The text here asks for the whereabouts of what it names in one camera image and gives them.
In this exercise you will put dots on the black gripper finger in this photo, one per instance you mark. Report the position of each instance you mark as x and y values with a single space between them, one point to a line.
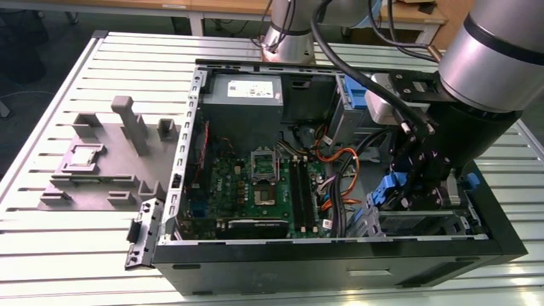
434 197
410 153

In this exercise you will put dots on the grey metal disk bay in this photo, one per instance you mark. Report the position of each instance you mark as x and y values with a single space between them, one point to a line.
373 220

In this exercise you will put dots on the green motherboard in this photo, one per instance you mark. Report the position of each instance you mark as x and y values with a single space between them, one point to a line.
230 191

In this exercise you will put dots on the CPU socket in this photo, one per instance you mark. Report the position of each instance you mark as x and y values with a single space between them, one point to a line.
266 195

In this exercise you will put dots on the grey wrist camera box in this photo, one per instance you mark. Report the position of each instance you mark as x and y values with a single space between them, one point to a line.
383 108

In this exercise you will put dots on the silver CPU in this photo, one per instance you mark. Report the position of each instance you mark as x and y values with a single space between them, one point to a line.
83 157

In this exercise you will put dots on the RAM slot white clips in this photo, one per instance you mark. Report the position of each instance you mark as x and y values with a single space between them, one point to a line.
298 194
310 194

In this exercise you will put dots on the blue drive bay latch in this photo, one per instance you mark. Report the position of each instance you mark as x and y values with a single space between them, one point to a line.
355 95

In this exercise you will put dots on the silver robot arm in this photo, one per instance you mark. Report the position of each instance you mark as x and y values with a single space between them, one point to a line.
489 57

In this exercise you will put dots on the grey metal drive cage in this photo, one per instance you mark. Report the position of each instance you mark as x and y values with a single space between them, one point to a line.
346 127

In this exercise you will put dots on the hard disk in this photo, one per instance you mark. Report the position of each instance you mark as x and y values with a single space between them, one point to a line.
398 185

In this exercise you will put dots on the grey slot retention bracket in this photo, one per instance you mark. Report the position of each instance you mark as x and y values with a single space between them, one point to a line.
145 236

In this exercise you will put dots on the black graphics card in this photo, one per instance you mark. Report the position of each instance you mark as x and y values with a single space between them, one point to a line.
255 229

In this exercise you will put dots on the grey parts rack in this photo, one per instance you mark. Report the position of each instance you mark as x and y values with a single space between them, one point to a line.
119 165

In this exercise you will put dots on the brown wooden cabinet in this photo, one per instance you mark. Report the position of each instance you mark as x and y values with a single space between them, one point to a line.
457 9

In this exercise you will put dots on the black PC case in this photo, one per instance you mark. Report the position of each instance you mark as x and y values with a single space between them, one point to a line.
298 261

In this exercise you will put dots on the grey power supply unit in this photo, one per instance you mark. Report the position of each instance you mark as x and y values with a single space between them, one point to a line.
242 127

